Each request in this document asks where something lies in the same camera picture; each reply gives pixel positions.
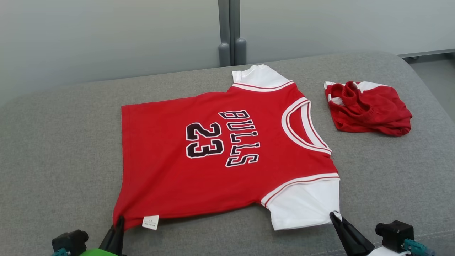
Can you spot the teal left camera plug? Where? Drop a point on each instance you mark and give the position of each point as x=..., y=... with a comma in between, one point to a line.
x=58, y=253

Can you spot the red Bulls 23 jersey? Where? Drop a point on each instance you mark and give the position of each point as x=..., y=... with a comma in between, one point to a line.
x=160, y=177

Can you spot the grey double partition post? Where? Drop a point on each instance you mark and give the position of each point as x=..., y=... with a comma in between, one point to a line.
x=224, y=28

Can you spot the grey partition base rail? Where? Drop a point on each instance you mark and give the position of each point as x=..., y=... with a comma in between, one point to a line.
x=426, y=54

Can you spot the teal right camera plug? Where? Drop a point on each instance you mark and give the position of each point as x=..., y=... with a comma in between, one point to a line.
x=416, y=246

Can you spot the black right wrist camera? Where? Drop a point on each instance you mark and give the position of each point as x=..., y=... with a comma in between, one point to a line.
x=394, y=234

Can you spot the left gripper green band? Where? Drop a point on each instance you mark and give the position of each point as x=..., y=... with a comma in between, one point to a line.
x=99, y=253

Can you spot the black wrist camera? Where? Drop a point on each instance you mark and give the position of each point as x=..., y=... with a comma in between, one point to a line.
x=69, y=241
x=394, y=234

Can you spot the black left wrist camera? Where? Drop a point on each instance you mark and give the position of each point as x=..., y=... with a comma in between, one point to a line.
x=69, y=241

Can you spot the red shorts with elastic waistband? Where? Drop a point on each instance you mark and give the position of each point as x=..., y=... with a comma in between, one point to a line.
x=376, y=113

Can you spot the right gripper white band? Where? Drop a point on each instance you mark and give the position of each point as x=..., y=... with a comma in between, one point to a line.
x=385, y=252

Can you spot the teal camera plug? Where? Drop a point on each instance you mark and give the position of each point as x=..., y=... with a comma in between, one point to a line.
x=58, y=253
x=416, y=246

